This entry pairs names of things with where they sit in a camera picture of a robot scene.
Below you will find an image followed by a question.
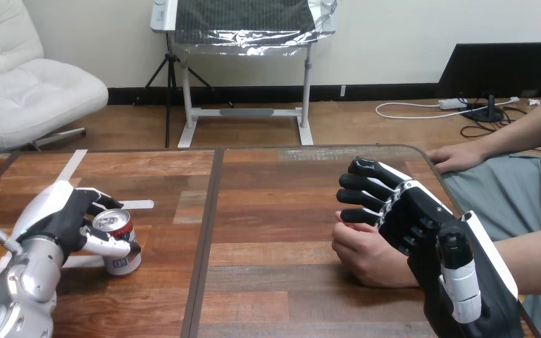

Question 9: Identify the white desk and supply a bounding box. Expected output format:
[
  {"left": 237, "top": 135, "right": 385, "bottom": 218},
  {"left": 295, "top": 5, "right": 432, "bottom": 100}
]
[{"left": 150, "top": 0, "right": 316, "bottom": 149}]

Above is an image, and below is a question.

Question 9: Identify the white cushioned chair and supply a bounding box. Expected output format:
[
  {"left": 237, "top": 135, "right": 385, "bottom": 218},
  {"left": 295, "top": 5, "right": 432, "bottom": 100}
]
[{"left": 0, "top": 0, "right": 109, "bottom": 152}]

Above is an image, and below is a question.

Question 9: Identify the black tripod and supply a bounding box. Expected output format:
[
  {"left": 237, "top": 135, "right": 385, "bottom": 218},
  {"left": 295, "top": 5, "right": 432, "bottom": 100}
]
[{"left": 132, "top": 32, "right": 234, "bottom": 149}]

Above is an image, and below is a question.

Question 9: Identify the person's hand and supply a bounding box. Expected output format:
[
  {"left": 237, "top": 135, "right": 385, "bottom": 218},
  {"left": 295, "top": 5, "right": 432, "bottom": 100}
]
[
  {"left": 426, "top": 142, "right": 487, "bottom": 175},
  {"left": 331, "top": 221, "right": 421, "bottom": 289}
]

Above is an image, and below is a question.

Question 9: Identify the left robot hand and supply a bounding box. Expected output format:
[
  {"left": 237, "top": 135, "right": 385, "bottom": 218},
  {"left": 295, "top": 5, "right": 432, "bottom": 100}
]
[{"left": 11, "top": 180, "right": 142, "bottom": 265}]

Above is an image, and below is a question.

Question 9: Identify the dark screen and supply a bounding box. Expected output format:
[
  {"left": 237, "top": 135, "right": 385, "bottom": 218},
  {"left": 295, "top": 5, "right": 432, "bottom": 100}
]
[{"left": 435, "top": 42, "right": 541, "bottom": 124}]

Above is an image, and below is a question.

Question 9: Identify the person's forearm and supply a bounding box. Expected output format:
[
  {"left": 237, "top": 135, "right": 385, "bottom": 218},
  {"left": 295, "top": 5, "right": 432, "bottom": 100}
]
[
  {"left": 493, "top": 225, "right": 541, "bottom": 296},
  {"left": 477, "top": 85, "right": 541, "bottom": 161}
]

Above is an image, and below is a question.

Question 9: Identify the foil sheet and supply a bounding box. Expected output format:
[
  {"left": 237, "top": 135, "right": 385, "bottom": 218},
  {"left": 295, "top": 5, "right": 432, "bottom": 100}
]
[{"left": 175, "top": 0, "right": 339, "bottom": 57}]

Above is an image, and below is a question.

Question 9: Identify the red and white drink can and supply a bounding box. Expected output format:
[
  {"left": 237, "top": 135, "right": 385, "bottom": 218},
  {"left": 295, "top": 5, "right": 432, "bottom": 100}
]
[{"left": 92, "top": 208, "right": 142, "bottom": 277}]

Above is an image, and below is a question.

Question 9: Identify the white power strip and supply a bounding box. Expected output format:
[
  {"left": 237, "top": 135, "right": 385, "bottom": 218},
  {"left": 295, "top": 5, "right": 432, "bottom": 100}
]
[{"left": 437, "top": 97, "right": 469, "bottom": 111}]

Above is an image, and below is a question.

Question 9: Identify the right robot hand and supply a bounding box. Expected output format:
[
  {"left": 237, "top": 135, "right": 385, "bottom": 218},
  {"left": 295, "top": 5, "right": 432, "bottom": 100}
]
[{"left": 335, "top": 156, "right": 526, "bottom": 338}]

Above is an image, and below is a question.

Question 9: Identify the tangle of cables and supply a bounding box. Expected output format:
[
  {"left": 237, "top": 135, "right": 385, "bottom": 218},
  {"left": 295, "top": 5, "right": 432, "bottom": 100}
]
[{"left": 375, "top": 96, "right": 541, "bottom": 153}]

